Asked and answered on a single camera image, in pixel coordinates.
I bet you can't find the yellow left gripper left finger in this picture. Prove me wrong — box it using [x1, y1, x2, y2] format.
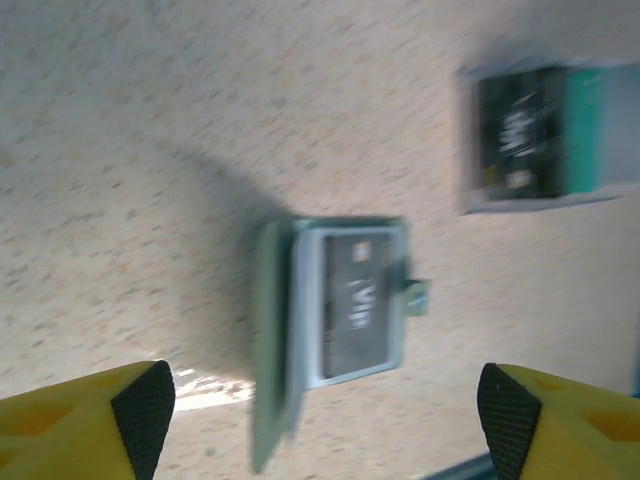
[0, 359, 177, 480]

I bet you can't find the black VIP card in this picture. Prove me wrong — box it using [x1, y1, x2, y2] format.
[473, 67, 570, 202]
[319, 232, 402, 381]

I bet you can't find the green card holder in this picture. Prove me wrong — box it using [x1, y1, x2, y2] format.
[248, 214, 432, 476]

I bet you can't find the green card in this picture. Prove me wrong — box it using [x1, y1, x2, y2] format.
[560, 67, 610, 195]

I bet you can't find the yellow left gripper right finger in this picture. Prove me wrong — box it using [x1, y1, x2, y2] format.
[476, 362, 640, 480]

